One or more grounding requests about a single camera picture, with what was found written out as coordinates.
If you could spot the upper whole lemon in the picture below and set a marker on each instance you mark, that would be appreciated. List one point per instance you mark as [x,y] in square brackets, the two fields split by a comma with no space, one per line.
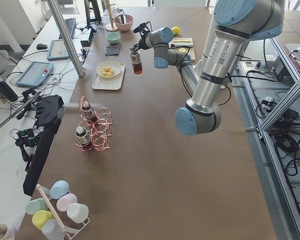
[175,30]

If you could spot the tea bottle in rack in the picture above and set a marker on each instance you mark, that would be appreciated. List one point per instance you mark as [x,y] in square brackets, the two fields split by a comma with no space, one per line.
[82,139]
[89,112]

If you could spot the copper wire bottle rack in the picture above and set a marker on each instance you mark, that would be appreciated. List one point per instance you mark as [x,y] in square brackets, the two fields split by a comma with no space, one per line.
[99,131]

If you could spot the blue cup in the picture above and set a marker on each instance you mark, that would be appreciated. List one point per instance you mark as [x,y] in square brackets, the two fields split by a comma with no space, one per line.
[59,189]

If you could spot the white serving tray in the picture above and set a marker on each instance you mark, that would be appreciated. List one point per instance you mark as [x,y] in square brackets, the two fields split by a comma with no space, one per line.
[112,84]

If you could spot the pink bowl with utensils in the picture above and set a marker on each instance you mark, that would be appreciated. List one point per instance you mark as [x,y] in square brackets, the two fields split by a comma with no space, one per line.
[124,22]

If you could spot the white cup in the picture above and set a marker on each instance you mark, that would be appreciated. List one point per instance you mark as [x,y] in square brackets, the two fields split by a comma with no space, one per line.
[78,212]

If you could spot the half lemon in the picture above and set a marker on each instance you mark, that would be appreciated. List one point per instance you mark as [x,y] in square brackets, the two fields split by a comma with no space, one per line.
[183,50]

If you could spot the tea bottle in rack right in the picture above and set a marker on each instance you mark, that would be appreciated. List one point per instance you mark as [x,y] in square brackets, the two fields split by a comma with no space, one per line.
[89,112]

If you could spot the black water bottle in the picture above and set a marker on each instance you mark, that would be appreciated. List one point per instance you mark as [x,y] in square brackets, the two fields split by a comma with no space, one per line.
[7,91]

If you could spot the far blue teach pendant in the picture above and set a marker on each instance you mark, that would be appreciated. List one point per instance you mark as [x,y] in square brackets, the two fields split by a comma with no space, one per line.
[57,51]

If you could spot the green cup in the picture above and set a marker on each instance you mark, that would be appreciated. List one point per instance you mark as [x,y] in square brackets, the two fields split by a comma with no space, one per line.
[36,205]

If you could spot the near blue teach pendant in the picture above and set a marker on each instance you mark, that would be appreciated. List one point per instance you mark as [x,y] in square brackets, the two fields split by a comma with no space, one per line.
[35,74]

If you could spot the aluminium frame post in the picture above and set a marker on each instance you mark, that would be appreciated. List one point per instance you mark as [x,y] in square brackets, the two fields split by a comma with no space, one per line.
[61,25]

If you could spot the steel cylindrical muddler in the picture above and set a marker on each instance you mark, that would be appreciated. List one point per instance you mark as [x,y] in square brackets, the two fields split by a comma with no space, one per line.
[181,45]

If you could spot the white wire cup rack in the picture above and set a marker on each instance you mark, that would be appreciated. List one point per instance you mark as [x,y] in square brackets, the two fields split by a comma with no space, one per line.
[72,232]

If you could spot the wooden rack rod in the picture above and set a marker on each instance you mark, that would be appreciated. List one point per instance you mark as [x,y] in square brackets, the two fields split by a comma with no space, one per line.
[51,208]

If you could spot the blue teach pendant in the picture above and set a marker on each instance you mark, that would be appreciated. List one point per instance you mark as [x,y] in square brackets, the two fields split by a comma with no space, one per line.
[57,51]
[35,74]

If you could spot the black computer mouse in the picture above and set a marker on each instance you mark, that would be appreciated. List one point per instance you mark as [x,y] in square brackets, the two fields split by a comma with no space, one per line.
[41,46]

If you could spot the green ceramic bowl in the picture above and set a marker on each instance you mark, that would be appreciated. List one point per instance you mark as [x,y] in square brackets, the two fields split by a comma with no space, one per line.
[113,37]

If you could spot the yellow plastic knife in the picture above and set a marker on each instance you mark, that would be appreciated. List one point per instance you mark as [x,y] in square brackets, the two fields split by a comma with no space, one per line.
[181,41]

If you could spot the wooden cutting board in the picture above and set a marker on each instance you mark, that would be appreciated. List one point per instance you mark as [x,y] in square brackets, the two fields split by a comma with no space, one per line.
[189,51]

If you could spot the braided ring bread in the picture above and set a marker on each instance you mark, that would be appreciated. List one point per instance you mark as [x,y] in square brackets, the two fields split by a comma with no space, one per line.
[107,71]

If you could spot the pink cup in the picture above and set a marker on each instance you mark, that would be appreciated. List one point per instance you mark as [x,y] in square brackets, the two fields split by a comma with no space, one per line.
[65,201]

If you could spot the grey cup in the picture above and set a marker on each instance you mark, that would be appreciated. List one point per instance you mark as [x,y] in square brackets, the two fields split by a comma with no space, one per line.
[52,231]

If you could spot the oolong tea bottle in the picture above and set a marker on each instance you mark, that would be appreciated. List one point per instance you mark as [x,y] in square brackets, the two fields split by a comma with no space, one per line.
[136,62]

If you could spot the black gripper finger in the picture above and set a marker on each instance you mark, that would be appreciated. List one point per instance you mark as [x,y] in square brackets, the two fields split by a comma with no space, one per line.
[131,48]
[138,49]

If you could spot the tea bottle in rack middle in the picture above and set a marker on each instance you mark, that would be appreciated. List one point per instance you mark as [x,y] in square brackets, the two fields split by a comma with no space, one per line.
[82,139]

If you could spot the yellow cup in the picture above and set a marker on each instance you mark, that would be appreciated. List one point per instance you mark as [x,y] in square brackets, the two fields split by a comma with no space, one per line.
[40,218]

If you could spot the white round plate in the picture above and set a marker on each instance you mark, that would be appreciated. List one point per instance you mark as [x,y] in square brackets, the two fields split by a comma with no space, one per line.
[109,63]

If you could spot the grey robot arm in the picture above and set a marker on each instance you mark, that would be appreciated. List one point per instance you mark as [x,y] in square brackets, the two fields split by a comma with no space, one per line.
[233,23]

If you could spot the grey folded cloth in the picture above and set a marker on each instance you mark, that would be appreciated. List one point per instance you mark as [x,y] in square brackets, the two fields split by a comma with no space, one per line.
[112,50]

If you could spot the wooden mug tree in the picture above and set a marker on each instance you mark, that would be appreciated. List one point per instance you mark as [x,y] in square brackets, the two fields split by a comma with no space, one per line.
[110,27]

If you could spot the black keyboard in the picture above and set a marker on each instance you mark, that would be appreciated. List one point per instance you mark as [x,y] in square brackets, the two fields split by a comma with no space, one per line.
[71,26]

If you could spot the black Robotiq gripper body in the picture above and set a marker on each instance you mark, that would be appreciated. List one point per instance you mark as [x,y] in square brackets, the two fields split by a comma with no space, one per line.
[141,42]

